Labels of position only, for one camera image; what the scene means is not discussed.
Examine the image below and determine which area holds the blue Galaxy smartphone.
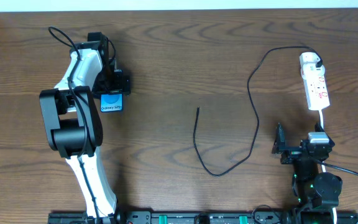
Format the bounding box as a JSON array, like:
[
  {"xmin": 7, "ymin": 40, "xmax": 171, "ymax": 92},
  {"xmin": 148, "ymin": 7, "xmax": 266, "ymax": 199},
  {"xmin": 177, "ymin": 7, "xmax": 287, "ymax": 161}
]
[{"xmin": 100, "ymin": 94, "xmax": 123, "ymax": 113}]

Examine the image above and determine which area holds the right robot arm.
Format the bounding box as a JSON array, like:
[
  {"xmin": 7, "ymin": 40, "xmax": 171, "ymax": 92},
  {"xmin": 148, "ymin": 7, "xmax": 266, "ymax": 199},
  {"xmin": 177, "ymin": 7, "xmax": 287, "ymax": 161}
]
[{"xmin": 272, "ymin": 123, "xmax": 342, "ymax": 223}]

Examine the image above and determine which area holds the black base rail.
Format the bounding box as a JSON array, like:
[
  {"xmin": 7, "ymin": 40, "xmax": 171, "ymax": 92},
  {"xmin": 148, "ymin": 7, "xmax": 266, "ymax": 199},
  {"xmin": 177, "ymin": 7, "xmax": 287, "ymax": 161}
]
[{"xmin": 46, "ymin": 210, "xmax": 358, "ymax": 224}]

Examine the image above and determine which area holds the white power strip cord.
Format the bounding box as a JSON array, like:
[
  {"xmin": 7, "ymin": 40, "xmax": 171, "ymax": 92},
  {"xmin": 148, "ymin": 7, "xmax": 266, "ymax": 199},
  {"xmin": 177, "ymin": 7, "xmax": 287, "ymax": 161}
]
[{"xmin": 318, "ymin": 109, "xmax": 338, "ymax": 224}]

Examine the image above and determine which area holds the white power strip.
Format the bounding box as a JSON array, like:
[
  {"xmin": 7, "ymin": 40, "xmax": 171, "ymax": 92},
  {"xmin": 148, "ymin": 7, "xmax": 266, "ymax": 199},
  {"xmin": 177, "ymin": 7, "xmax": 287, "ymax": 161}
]
[{"xmin": 300, "ymin": 52, "xmax": 330, "ymax": 111}]

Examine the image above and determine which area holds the black USB charging cable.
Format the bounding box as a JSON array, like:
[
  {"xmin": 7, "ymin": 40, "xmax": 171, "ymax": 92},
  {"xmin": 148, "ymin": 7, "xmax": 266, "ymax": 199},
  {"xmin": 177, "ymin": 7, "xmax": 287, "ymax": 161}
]
[{"xmin": 193, "ymin": 46, "xmax": 324, "ymax": 177}]

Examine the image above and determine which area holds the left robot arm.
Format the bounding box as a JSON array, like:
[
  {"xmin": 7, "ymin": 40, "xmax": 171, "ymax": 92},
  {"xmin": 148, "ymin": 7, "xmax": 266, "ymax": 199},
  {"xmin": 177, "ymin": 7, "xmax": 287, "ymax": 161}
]
[{"xmin": 39, "ymin": 32, "xmax": 131, "ymax": 223}]

